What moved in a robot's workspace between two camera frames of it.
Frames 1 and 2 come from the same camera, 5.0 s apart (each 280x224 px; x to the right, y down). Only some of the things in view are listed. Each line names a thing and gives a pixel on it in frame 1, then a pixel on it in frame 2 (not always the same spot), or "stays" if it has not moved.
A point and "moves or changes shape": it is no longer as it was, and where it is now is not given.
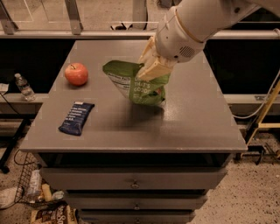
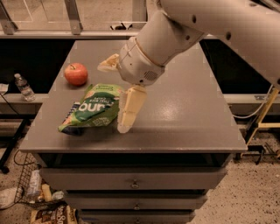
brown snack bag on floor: (61, 213) stays
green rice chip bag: (145, 91) moves or changes shape
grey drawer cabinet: (122, 163) stays
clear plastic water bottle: (27, 92) stays
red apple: (76, 73) stays
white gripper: (175, 39) to (137, 66)
